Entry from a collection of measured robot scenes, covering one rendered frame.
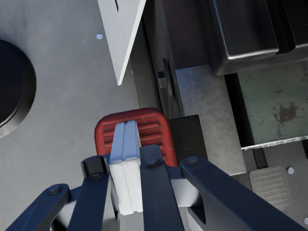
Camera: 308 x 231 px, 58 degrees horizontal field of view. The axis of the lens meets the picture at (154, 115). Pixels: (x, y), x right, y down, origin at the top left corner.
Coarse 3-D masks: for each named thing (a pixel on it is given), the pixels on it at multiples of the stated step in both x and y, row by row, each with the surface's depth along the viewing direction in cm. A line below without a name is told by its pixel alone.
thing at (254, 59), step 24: (216, 0) 30; (240, 0) 30; (264, 0) 30; (288, 0) 30; (216, 24) 30; (240, 24) 29; (264, 24) 29; (288, 24) 29; (216, 48) 31; (240, 48) 29; (264, 48) 29; (288, 48) 30; (216, 72) 33
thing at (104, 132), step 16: (128, 112) 22; (144, 112) 22; (160, 112) 22; (96, 128) 22; (112, 128) 22; (144, 128) 21; (160, 128) 22; (96, 144) 21; (144, 144) 21; (160, 144) 21
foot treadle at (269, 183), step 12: (264, 156) 82; (264, 168) 80; (276, 168) 80; (252, 180) 79; (264, 180) 79; (276, 180) 80; (264, 192) 79; (276, 192) 79; (288, 192) 79; (276, 204) 78; (288, 204) 78
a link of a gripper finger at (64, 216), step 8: (112, 184) 13; (72, 192) 13; (112, 192) 13; (72, 200) 12; (112, 200) 13; (64, 208) 12; (72, 208) 12; (56, 216) 12; (64, 216) 12; (56, 224) 12; (64, 224) 12
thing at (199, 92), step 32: (160, 0) 40; (192, 0) 39; (160, 32) 52; (192, 32) 38; (160, 64) 63; (192, 64) 37; (160, 96) 80; (192, 96) 34; (224, 96) 34; (224, 128) 34; (224, 160) 33
